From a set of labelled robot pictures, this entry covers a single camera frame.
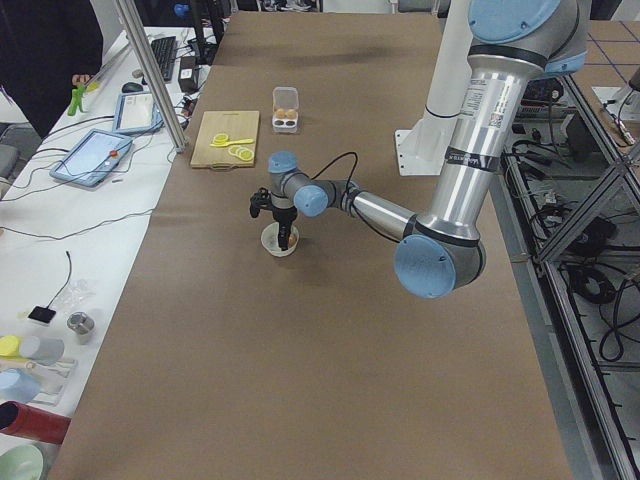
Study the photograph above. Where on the aluminium frame rail right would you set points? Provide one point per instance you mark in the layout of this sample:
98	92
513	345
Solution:
569	196

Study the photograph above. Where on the wooden cutting board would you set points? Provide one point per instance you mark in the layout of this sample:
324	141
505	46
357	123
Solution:
238	125

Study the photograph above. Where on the lemon slice front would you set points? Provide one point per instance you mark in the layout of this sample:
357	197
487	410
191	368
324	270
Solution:
234	149

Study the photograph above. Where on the person in black clothes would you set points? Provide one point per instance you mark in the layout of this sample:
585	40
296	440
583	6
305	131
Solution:
47	48

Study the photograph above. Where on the lemon slice middle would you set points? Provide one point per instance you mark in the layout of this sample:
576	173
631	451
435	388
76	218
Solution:
237	155

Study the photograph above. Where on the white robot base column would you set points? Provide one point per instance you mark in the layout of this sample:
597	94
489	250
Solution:
420	151

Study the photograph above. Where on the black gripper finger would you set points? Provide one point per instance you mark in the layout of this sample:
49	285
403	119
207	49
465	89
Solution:
286	243
281	237

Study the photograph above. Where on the white paper bowl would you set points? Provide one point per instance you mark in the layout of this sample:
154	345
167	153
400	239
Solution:
271	241

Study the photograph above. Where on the black power adapter box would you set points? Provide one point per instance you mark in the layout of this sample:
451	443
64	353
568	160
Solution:
188	78

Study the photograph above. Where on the black keyboard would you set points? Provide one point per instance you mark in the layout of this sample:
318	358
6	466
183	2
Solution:
164	51

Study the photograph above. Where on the light blue cup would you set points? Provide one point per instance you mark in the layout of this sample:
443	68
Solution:
16	385

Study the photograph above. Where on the light green bowl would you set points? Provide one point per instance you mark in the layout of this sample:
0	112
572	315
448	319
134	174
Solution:
24	462

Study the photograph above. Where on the lemon slice back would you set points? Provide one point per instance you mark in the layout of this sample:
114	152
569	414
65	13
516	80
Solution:
246	154

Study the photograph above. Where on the yellow plastic cup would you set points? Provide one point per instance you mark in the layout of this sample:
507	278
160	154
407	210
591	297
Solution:
10	346

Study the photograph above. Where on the blue teach pendant near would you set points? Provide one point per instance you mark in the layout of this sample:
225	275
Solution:
93	158

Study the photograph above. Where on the clear plastic bag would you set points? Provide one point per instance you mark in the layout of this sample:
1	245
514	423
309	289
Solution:
76	296

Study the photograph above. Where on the yellow plastic knife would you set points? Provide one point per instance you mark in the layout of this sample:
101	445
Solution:
240	142

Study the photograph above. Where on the clear plastic egg box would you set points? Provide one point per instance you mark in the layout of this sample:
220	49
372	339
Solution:
285	97

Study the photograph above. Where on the lemon slice on knife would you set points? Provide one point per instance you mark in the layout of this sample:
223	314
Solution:
220	140

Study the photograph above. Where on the green toy figure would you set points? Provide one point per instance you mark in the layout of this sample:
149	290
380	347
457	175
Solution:
76	103

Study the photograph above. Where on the clear acrylic tray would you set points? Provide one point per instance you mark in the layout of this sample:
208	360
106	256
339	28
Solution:
53	379

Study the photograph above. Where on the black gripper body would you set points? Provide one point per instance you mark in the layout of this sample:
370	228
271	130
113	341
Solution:
284	216

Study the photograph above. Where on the grey plastic cup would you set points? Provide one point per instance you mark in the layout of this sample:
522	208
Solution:
45	351

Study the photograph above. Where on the aluminium frame post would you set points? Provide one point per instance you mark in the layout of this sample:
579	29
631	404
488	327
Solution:
136	34

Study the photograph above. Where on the blue teach pendant far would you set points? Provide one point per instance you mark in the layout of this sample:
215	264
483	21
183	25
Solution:
136	113

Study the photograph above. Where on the small black square device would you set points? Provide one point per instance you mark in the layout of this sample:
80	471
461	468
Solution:
43	315

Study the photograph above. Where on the blue teach pendant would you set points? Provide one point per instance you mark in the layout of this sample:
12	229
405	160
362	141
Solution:
136	113
93	158

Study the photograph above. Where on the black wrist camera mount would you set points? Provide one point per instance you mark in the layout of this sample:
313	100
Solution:
260	201

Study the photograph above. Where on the black computer mouse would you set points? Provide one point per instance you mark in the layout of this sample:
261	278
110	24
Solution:
132	87

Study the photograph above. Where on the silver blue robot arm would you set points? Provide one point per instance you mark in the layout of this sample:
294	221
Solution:
439	250

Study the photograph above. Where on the red cylinder can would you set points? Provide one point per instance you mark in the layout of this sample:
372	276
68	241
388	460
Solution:
24	421

